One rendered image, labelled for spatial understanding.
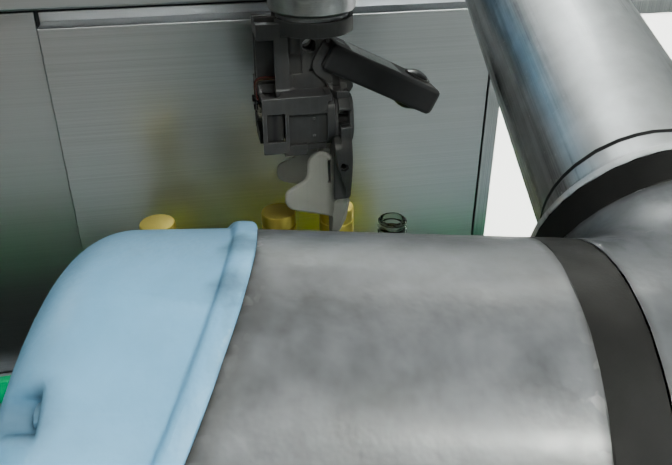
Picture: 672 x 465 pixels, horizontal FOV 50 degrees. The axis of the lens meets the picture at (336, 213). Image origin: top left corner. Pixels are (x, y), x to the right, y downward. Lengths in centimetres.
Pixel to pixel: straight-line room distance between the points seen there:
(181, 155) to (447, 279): 65
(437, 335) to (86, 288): 8
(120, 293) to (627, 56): 22
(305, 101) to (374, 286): 47
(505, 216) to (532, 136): 64
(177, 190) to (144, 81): 13
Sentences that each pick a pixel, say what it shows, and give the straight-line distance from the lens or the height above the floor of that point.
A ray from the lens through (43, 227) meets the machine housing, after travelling 89.
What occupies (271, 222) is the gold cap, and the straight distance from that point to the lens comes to 69.
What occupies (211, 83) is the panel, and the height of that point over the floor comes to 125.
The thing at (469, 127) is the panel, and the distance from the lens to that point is 85.
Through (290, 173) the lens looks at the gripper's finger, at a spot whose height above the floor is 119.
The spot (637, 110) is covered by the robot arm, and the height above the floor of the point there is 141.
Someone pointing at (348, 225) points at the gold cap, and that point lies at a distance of 71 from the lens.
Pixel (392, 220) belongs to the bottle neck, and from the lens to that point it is 74.
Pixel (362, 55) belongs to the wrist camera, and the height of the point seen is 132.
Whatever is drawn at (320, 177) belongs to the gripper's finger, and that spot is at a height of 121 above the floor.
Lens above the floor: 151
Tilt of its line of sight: 30 degrees down
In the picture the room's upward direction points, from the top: straight up
